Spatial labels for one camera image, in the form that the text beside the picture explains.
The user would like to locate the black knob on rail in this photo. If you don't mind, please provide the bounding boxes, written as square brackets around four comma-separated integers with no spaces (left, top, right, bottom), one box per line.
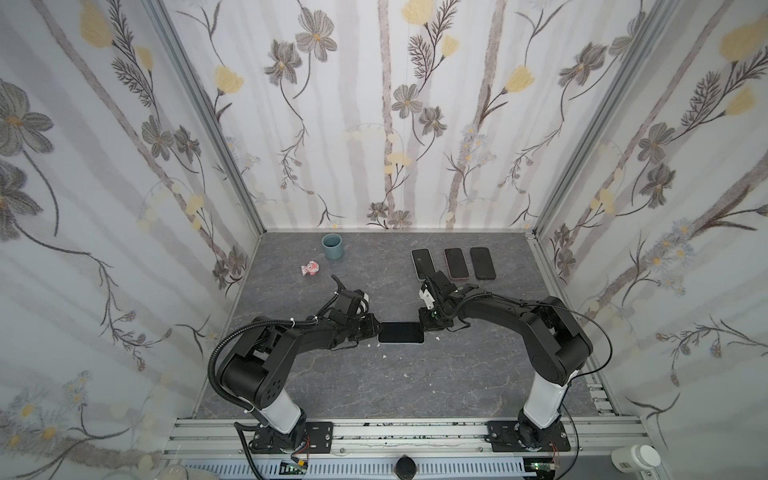
[393,455,418,480]

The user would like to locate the white cylinder device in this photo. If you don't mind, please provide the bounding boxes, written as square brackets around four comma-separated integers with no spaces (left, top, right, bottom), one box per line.
[610,444,661,474]

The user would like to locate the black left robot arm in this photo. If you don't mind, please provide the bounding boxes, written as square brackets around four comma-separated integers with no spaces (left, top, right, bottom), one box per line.
[207,276,381,479]

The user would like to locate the black phone case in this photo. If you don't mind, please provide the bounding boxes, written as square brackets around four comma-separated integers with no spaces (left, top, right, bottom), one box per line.
[469,246,497,281]

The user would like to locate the pink pig figurine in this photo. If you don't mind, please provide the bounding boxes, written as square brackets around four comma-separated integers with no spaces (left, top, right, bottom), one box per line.
[301,261,320,276]

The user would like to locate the clear teal phone case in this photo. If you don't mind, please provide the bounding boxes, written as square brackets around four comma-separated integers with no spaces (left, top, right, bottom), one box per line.
[377,321,426,346]

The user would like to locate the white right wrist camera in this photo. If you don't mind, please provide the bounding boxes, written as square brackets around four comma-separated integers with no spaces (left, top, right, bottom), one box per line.
[419,285,435,310]

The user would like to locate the teal ceramic cup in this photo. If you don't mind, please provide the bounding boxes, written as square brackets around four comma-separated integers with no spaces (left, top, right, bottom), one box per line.
[321,233,344,261]

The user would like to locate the purple-edged smartphone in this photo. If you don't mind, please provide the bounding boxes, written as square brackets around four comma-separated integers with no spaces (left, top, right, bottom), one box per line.
[445,248,469,279]

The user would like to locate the light blue phone case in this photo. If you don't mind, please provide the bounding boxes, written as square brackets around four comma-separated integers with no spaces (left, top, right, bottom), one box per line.
[411,248,437,281]

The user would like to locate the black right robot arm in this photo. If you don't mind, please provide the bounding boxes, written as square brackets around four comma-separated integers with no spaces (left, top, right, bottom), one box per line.
[419,271,594,451]

